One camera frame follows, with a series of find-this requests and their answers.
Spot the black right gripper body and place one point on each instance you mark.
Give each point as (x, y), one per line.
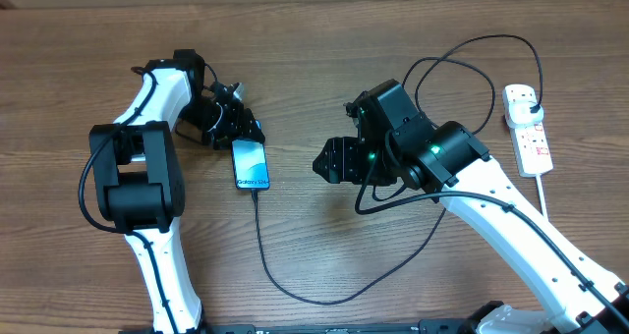
(368, 162)

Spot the white charger plug adapter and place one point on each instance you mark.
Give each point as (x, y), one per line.
(519, 115)

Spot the white power strip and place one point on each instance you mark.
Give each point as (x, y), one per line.
(530, 143)

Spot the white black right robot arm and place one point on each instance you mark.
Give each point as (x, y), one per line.
(449, 165)

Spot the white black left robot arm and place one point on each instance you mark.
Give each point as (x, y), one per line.
(139, 184)

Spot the black smartphone lit screen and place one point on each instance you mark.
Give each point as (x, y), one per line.
(250, 165)

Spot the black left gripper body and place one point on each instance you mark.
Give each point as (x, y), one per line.
(229, 126)

